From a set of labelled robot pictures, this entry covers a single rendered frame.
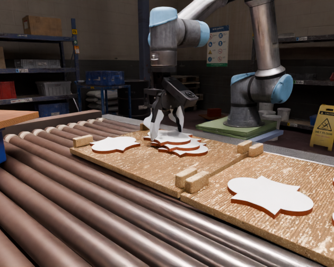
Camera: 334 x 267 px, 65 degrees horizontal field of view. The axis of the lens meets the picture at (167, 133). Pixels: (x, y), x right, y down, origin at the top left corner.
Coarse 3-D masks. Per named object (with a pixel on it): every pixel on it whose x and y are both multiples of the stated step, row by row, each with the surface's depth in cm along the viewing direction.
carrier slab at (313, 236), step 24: (240, 168) 61; (264, 168) 61; (288, 168) 61; (312, 168) 61; (216, 192) 50; (312, 192) 50; (216, 216) 45; (240, 216) 42; (264, 216) 42; (288, 216) 42; (312, 216) 42; (288, 240) 37; (312, 240) 37
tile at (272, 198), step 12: (240, 180) 53; (252, 180) 53; (264, 180) 53; (240, 192) 48; (252, 192) 48; (264, 192) 48; (276, 192) 48; (288, 192) 48; (300, 192) 48; (252, 204) 45; (264, 204) 44; (276, 204) 44; (288, 204) 44; (300, 204) 44; (312, 204) 44; (276, 216) 42
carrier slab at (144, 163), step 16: (144, 144) 80; (208, 144) 80; (224, 144) 80; (96, 160) 68; (112, 160) 67; (128, 160) 67; (144, 160) 67; (160, 160) 67; (176, 160) 67; (192, 160) 67; (208, 160) 67; (224, 160) 67; (240, 160) 70; (128, 176) 60; (144, 176) 57; (160, 176) 57; (176, 192) 51
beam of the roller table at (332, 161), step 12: (120, 120) 124; (132, 120) 124; (192, 132) 102; (204, 132) 102; (252, 144) 87; (264, 144) 87; (288, 156) 76; (300, 156) 76; (312, 156) 76; (324, 156) 76
